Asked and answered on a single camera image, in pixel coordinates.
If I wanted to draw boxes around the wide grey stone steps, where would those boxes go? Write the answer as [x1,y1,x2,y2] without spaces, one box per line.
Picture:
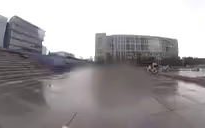
[0,47,63,88]

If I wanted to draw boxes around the low blue-grey building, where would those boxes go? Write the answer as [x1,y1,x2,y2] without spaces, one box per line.
[39,50,91,68]

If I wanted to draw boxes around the wet grey paved plaza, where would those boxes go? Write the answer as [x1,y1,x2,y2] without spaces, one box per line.
[0,64,205,128]

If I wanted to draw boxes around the row of dark trees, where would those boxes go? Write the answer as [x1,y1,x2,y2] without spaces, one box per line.
[163,56,205,67]

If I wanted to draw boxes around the grey tiered building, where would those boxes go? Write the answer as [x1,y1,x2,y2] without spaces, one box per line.
[3,15,47,54]

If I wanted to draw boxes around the dark low kerb wall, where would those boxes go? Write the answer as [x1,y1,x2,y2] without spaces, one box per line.
[159,72,205,90]

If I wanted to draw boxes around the grey glass-fronted building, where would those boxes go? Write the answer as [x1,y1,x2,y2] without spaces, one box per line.
[94,32,180,64]

